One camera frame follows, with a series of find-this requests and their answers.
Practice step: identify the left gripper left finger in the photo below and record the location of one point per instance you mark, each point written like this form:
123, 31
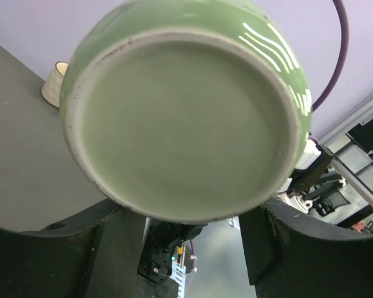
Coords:
93, 253

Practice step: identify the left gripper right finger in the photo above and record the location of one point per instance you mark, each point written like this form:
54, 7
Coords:
290, 254

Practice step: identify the light green mug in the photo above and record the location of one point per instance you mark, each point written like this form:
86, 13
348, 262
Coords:
186, 111

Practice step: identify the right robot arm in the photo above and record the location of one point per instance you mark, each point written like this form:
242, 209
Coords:
311, 166

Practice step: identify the slotted cable duct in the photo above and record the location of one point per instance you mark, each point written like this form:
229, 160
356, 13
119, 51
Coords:
179, 275

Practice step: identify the cream mug black handle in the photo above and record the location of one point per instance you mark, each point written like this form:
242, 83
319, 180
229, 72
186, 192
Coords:
51, 88

